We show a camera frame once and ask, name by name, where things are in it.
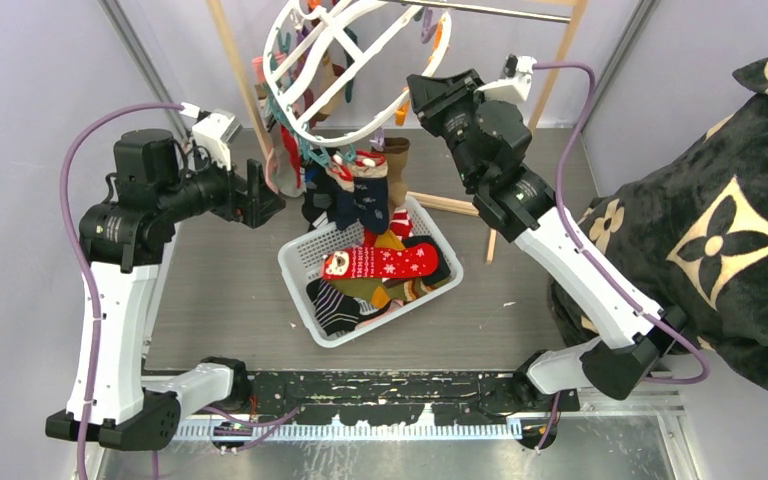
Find santa christmas sock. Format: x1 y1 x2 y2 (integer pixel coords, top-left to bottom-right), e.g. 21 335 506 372
342 151 388 179

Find brown sock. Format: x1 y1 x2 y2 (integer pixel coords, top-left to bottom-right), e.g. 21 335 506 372
382 137 411 219

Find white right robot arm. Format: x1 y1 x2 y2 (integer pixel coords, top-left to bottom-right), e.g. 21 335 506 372
406 70 686 411

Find purple clip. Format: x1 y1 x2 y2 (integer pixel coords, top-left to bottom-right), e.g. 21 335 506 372
369 127 386 152

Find red snowflake sock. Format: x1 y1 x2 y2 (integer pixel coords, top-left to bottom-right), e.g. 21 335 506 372
321 243 440 280

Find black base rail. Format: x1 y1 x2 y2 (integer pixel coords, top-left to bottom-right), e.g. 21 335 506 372
195 367 584 444

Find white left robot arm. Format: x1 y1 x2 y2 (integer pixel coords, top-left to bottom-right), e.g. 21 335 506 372
45 129 285 451

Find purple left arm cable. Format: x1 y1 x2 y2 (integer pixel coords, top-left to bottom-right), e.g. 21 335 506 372
59 101 190 480

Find olive green sock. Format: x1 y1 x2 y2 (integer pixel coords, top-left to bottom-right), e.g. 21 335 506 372
328 278 428 306

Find navy blue patterned sock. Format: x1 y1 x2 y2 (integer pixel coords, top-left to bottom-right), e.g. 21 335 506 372
326 164 390 235

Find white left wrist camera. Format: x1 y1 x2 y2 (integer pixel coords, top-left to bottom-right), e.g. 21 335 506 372
181 102 242 171

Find white plastic basket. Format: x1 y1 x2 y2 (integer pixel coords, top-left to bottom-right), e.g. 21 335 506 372
278 196 464 348

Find wooden drying rack frame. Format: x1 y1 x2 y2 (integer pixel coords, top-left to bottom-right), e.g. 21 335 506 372
205 0 589 266

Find orange clip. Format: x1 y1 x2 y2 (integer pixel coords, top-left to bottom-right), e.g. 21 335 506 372
426 12 452 71
394 100 410 127

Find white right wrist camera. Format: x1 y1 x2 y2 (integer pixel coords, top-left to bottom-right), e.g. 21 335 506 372
477 54 537 104

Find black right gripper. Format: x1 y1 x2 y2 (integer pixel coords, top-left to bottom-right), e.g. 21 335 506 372
406 70 491 190

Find metal rack rod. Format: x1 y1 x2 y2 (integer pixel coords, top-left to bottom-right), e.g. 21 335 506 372
388 0 572 24

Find black white striped sock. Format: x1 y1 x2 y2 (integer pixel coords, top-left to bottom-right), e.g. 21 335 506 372
306 279 380 336

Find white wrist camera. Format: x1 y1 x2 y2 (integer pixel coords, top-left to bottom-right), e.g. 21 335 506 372
477 54 537 104
181 102 242 171

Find white oval clip hanger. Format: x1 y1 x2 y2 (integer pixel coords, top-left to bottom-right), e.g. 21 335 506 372
262 1 451 148

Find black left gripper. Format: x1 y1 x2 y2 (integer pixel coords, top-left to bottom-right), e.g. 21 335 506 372
159 140 285 228

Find black floral plush blanket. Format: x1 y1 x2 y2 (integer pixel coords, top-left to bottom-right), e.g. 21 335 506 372
578 57 768 390

